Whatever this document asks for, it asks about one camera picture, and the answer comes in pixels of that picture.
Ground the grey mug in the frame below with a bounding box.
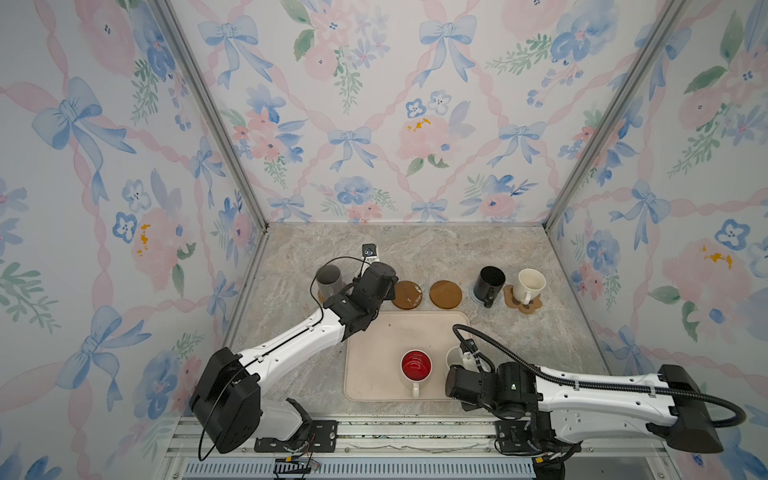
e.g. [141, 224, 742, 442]
[315, 264, 345, 304]

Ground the scratched brown wooden coaster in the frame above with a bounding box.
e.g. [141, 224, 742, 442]
[392, 280, 423, 310]

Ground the red inside white mug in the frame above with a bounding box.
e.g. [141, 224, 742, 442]
[399, 349, 433, 399]

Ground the brown paw shaped coaster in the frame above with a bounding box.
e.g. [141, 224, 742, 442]
[503, 284, 543, 315]

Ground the plain brown wooden coaster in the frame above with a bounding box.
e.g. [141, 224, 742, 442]
[429, 280, 463, 310]

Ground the black mug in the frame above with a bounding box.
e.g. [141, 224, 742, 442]
[472, 266, 506, 308]

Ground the cream mug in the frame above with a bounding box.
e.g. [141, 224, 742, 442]
[512, 268, 547, 304]

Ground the blue grey woven coaster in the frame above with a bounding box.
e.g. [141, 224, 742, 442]
[470, 290, 485, 306]

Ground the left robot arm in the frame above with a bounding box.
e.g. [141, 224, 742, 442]
[190, 262, 398, 454]

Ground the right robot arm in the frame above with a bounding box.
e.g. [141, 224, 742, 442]
[445, 362, 724, 461]

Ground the beige serving tray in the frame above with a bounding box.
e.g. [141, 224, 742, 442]
[344, 310, 469, 403]

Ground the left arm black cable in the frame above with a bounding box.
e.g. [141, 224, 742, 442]
[308, 255, 370, 313]

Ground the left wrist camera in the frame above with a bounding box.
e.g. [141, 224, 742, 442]
[362, 243, 380, 264]

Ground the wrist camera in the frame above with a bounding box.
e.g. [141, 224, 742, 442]
[362, 243, 380, 264]
[459, 339, 490, 372]

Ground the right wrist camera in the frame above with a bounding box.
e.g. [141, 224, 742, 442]
[459, 339, 490, 372]

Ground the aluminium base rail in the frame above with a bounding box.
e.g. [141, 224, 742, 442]
[155, 416, 681, 479]

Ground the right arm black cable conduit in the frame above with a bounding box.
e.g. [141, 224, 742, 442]
[451, 323, 747, 429]

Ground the left aluminium corner post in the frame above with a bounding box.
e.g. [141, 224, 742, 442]
[148, 0, 268, 234]

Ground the aluminium corner post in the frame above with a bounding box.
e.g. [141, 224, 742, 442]
[543, 0, 690, 234]
[148, 0, 268, 234]

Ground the right aluminium corner post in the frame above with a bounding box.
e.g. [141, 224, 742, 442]
[543, 0, 690, 234]

